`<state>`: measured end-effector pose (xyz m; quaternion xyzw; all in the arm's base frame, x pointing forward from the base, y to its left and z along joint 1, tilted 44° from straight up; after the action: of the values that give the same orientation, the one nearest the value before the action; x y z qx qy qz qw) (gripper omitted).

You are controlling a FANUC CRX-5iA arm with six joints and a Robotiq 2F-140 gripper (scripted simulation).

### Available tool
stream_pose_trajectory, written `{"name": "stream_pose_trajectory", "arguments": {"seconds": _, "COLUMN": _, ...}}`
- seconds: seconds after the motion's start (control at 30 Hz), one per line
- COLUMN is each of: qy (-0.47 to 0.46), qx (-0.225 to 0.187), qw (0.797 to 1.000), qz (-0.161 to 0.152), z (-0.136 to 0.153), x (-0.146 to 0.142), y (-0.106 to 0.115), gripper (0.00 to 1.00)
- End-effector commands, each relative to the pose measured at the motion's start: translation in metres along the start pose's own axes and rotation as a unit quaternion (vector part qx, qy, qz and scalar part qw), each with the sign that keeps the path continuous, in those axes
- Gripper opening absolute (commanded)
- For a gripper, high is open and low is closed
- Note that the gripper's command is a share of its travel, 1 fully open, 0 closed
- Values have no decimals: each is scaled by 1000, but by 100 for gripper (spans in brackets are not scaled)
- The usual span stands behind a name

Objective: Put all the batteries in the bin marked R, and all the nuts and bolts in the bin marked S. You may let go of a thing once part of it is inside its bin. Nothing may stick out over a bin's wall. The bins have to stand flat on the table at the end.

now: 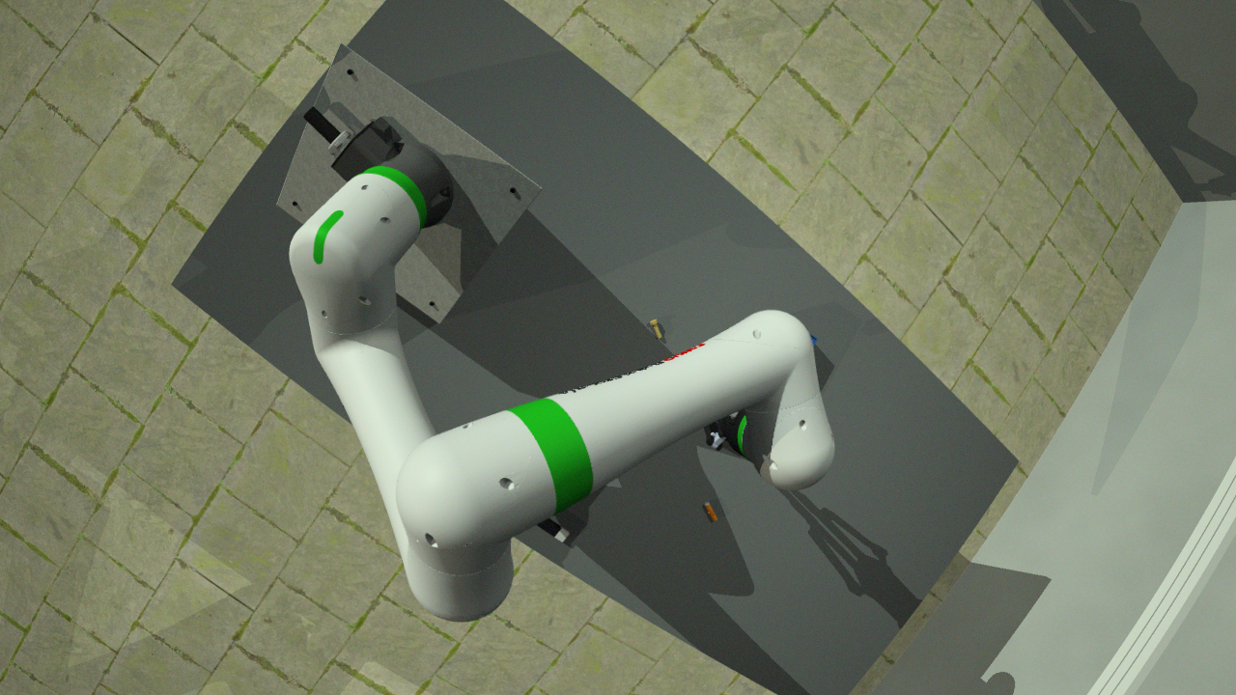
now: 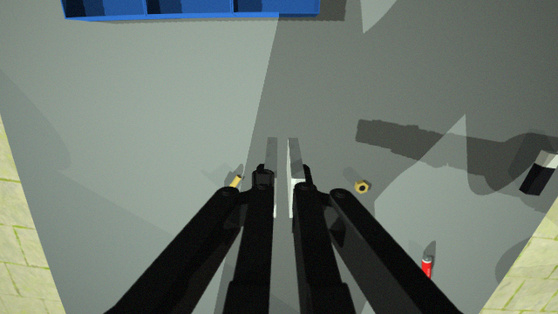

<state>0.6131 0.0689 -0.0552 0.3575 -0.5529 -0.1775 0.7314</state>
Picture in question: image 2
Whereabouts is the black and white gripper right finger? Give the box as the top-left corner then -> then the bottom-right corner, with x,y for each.
287,138 -> 464,314

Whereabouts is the yellow hex bolt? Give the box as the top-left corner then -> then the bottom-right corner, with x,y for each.
229,175 -> 242,187

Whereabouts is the blue three-compartment bin rack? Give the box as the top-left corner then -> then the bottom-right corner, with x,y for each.
60,0 -> 320,22

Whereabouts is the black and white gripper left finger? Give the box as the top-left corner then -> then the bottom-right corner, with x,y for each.
103,137 -> 277,314

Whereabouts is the red aa battery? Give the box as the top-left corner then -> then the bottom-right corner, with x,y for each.
422,256 -> 432,278

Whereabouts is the yellow hex nut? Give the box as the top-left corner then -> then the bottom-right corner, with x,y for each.
354,180 -> 369,194

